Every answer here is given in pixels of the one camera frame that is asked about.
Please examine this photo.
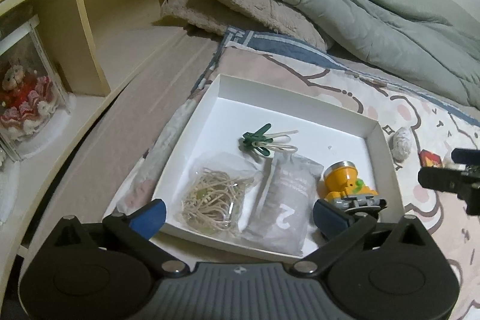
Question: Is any wooden bedside shelf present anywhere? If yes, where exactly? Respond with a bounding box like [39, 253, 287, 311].
[0, 0, 242, 268]

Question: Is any bed with beige sheet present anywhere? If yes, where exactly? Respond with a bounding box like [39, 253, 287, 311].
[22, 31, 480, 320]

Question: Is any bear printed blanket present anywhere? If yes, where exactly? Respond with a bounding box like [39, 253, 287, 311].
[116, 25, 480, 306]

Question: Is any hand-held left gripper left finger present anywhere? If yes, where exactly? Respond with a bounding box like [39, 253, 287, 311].
[49, 198, 192, 277]

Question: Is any doll in clear case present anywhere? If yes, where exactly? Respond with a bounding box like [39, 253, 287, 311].
[0, 14, 72, 163]

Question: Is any yellow headlamp with strap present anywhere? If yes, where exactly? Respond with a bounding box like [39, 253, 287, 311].
[318, 160, 388, 216]

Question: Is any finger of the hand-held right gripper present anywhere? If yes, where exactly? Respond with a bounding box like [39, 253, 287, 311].
[451, 148, 480, 166]
[417, 166, 480, 193]

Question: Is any beige fleece blanket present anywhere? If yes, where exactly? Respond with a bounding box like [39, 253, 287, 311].
[161, 0, 334, 52]

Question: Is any white cardboard box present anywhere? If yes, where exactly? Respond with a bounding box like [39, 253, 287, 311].
[101, 73, 406, 262]

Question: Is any colourful playing card box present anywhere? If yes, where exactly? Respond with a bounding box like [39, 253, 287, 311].
[419, 149, 443, 168]

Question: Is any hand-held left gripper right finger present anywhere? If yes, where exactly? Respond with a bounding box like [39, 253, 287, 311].
[294, 198, 432, 277]

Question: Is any red dressed doll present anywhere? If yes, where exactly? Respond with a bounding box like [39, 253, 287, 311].
[0, 63, 57, 137]

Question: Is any grey foil pouch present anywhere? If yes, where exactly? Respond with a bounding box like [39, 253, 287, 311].
[240, 152, 324, 257]

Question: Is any grey duvet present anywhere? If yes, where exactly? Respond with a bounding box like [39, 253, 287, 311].
[251, 0, 480, 107]

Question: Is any clear bag of rubber bands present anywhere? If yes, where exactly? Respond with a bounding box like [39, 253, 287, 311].
[179, 151, 263, 240]

